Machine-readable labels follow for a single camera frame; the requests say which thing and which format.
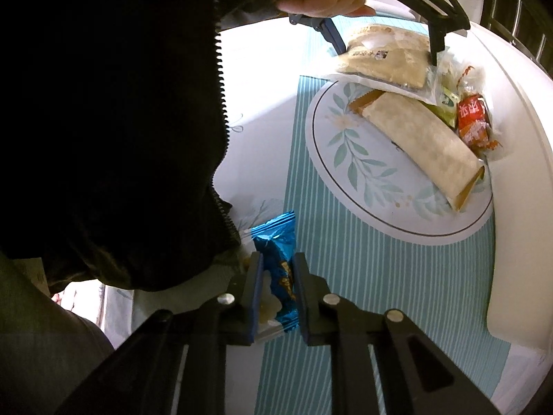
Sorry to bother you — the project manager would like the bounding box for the grey knit sweater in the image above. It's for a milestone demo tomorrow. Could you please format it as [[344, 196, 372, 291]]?
[[0, 251, 115, 415]]

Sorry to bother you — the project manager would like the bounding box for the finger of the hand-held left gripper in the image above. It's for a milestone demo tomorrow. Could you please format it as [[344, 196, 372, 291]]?
[[288, 13, 349, 56], [367, 0, 471, 71]]

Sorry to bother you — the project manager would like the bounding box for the white plastic bin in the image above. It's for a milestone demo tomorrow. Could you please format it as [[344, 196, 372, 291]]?
[[363, 0, 553, 351]]

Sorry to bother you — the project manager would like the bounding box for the metal window grille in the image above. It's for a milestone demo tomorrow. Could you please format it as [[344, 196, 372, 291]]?
[[477, 0, 553, 81]]

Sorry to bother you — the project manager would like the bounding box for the blue white snack packet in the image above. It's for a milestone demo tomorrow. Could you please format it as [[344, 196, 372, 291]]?
[[240, 211, 299, 344]]

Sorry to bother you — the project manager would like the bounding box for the red twist-wrapped candy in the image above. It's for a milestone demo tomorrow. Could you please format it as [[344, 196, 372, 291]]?
[[454, 66, 505, 153]]

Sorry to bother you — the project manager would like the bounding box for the tan wafer packet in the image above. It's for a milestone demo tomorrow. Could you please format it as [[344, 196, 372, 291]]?
[[349, 91, 487, 213]]

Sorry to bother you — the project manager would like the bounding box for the green snack packet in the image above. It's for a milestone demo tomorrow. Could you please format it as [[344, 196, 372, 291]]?
[[433, 85, 461, 129]]

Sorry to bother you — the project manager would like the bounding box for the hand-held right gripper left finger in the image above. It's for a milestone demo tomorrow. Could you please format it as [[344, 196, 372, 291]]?
[[56, 251, 265, 415]]

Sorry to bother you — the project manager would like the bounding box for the black zip jacket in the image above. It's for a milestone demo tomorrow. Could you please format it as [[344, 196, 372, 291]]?
[[0, 0, 243, 292]]

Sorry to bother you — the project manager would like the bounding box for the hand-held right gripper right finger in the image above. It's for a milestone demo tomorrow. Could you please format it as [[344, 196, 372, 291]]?
[[292, 251, 502, 415]]

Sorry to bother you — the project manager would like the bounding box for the clear beige cake packet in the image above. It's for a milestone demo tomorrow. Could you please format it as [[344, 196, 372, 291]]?
[[324, 23, 441, 105]]

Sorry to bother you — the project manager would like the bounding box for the teal white printed tablecloth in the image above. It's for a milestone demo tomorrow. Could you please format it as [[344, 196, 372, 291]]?
[[101, 21, 549, 415]]

